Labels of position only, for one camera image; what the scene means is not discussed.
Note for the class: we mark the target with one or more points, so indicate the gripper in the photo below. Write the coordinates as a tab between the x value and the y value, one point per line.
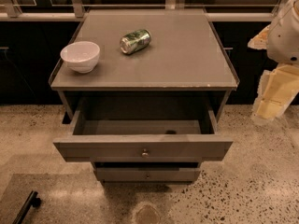
284	42

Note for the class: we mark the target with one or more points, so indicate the grey top drawer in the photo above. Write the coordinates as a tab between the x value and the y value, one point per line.
143	129

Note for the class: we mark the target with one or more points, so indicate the grey drawer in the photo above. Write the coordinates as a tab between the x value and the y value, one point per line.
143	129
146	171

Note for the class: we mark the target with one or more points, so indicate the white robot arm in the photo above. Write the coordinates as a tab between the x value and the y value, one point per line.
283	38

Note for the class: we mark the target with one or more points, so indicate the grey drawer cabinet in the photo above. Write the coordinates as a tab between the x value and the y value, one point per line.
184	59

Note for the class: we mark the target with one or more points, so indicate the grey bottom drawer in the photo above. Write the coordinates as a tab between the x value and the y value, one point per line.
146	171

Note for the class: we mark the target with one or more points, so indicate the green soda can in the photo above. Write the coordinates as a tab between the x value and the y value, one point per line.
135	41

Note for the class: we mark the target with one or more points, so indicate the white ceramic bowl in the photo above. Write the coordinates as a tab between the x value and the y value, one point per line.
81	56

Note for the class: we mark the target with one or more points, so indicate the black bar on floor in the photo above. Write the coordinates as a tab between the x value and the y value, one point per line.
32	201

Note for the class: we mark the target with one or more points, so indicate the metal railing frame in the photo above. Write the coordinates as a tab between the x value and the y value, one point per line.
77	10

